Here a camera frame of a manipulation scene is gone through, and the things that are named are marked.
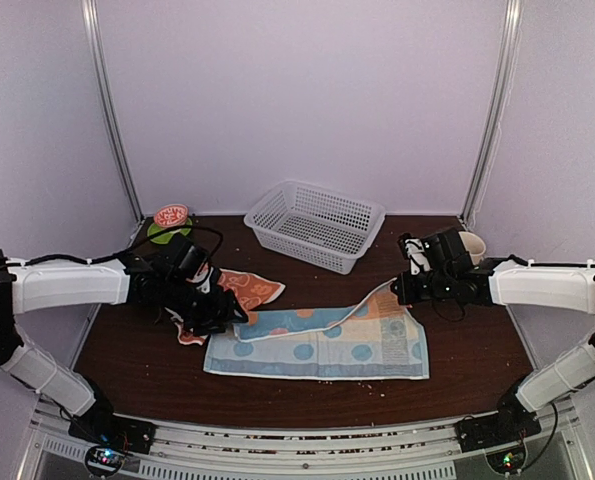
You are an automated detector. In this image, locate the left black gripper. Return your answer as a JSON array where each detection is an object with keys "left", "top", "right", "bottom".
[{"left": 162, "top": 275, "right": 248, "bottom": 336}]

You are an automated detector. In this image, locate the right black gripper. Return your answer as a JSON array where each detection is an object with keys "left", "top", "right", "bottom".
[{"left": 391, "top": 269, "right": 453, "bottom": 305}]

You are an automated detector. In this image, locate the blue patterned towel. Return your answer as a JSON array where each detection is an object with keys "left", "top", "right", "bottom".
[{"left": 203, "top": 282, "right": 430, "bottom": 382}]

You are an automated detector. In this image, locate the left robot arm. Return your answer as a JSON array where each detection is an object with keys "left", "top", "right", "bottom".
[{"left": 0, "top": 247, "right": 248, "bottom": 444}]

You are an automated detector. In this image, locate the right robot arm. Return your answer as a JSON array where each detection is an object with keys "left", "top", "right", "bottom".
[{"left": 390, "top": 255, "right": 595, "bottom": 442}]

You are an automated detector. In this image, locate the orange bunny towel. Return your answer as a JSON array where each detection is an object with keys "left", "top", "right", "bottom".
[{"left": 167, "top": 269, "right": 286, "bottom": 346}]

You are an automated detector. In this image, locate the beige mug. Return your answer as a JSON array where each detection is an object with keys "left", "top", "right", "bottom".
[{"left": 459, "top": 231, "right": 486, "bottom": 266}]

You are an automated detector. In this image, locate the red patterned bowl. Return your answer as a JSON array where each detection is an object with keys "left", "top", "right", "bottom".
[{"left": 153, "top": 204, "right": 189, "bottom": 229}]

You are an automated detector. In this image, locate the green plate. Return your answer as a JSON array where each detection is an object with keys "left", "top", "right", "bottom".
[{"left": 147, "top": 217, "right": 193, "bottom": 245}]

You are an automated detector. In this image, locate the white plastic basket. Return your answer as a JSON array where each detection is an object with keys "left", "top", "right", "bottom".
[{"left": 244, "top": 181, "right": 386, "bottom": 275}]

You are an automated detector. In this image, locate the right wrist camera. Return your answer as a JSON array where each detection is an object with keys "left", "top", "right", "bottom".
[{"left": 397, "top": 228, "right": 474, "bottom": 275}]

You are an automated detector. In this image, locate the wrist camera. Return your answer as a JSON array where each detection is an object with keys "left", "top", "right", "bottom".
[
  {"left": 397, "top": 228, "right": 474, "bottom": 275},
  {"left": 162, "top": 233, "right": 208, "bottom": 279}
]

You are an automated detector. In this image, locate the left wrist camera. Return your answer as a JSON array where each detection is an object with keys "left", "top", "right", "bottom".
[{"left": 162, "top": 233, "right": 208, "bottom": 279}]

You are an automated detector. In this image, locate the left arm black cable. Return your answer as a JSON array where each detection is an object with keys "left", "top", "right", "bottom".
[{"left": 6, "top": 225, "right": 226, "bottom": 266}]

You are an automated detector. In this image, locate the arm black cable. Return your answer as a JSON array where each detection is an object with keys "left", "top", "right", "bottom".
[
  {"left": 519, "top": 399, "right": 561, "bottom": 469},
  {"left": 6, "top": 225, "right": 226, "bottom": 266}
]

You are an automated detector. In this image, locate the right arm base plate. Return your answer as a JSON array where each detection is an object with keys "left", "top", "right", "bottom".
[{"left": 455, "top": 413, "right": 542, "bottom": 477}]

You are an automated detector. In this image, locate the aluminium front rail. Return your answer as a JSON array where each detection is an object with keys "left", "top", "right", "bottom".
[{"left": 19, "top": 392, "right": 595, "bottom": 480}]

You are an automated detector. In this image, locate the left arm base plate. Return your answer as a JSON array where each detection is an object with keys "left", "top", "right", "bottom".
[{"left": 68, "top": 415, "right": 156, "bottom": 479}]

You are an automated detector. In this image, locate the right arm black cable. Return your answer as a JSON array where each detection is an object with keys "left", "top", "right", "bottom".
[{"left": 519, "top": 399, "right": 561, "bottom": 469}]

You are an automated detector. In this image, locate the right aluminium frame post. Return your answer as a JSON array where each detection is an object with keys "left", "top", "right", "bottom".
[{"left": 460, "top": 0, "right": 524, "bottom": 230}]

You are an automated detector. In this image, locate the aluminium frame post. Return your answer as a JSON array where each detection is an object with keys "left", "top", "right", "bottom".
[
  {"left": 460, "top": 0, "right": 524, "bottom": 230},
  {"left": 81, "top": 0, "right": 144, "bottom": 223}
]

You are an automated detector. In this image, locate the left aluminium frame post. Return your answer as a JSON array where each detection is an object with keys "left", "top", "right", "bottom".
[{"left": 81, "top": 0, "right": 144, "bottom": 223}]

